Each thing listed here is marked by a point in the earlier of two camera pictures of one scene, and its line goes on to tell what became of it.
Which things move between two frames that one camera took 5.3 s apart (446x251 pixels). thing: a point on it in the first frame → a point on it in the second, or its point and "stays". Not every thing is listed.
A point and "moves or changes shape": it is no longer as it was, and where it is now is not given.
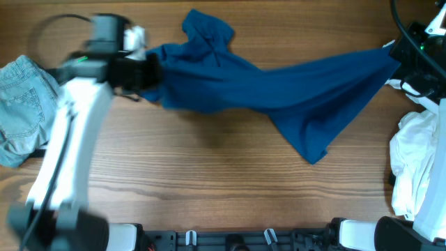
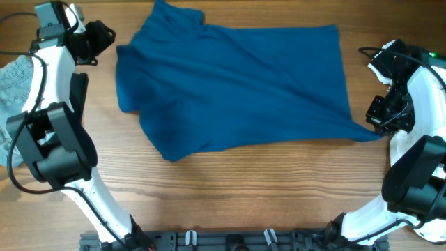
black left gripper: x=153 y=61 → x=100 y=32
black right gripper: x=401 y=51 → x=389 y=116
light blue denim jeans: x=30 y=103 stays
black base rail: x=327 y=239 stays
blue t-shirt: x=320 y=100 moves or changes shape
